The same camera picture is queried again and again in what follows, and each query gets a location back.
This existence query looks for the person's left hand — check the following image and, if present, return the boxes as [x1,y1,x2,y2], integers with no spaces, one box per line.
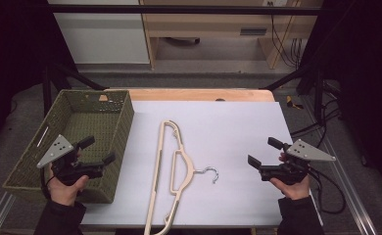
[46,152,91,208]

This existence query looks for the white cabinet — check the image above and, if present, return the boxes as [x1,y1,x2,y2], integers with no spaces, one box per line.
[47,0,151,66]

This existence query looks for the wooden table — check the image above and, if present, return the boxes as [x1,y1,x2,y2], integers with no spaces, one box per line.
[105,87,276,103]

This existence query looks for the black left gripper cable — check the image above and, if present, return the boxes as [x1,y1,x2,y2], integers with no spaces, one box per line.
[39,167,56,201]

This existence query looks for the black curtain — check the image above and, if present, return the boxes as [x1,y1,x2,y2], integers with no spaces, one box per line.
[0,0,79,157]
[296,0,382,201]

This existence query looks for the black hanging cables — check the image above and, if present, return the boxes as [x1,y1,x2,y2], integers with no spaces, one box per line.
[269,2,304,69]

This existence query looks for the light wooden desk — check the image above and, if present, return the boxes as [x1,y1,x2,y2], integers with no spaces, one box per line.
[139,0,324,71]

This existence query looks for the black horizontal bar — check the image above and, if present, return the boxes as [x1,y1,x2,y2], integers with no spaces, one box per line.
[46,4,324,17]

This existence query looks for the green woven basket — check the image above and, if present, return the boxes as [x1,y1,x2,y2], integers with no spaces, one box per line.
[2,89,135,205]

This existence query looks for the black floor cables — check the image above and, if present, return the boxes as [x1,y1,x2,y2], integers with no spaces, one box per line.
[289,97,343,149]

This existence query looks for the beige plastic clothes hanger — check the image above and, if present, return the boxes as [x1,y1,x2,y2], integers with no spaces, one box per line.
[143,119,220,235]

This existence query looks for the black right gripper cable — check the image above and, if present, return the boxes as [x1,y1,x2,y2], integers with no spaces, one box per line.
[308,167,347,215]

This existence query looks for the yellow and black tool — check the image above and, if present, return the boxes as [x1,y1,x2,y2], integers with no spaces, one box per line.
[285,94,305,111]

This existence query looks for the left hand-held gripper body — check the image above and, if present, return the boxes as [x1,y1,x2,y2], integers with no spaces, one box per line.
[36,134,106,186]

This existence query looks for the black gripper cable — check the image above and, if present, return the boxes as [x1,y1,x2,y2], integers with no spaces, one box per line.
[39,167,56,201]
[308,167,347,215]

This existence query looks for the black metal stand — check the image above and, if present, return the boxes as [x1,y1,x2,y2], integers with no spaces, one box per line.
[41,61,109,116]
[260,61,326,122]

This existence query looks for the person's right hand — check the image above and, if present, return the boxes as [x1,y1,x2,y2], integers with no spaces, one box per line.
[269,152,311,201]

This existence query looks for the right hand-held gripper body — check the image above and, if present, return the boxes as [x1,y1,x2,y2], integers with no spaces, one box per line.
[259,138,337,186]

